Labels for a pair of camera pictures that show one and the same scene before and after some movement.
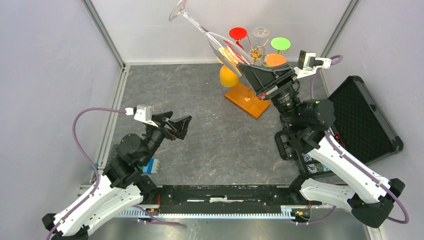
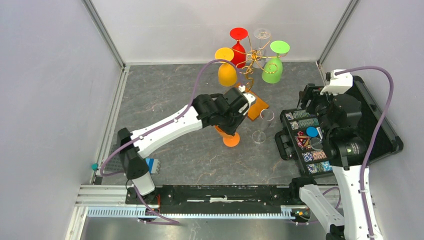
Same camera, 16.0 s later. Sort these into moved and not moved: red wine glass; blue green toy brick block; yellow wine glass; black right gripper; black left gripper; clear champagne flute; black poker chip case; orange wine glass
Moved: black left gripper; clear champagne flute; orange wine glass; black right gripper
Not moved: blue green toy brick block; yellow wine glass; red wine glass; black poker chip case
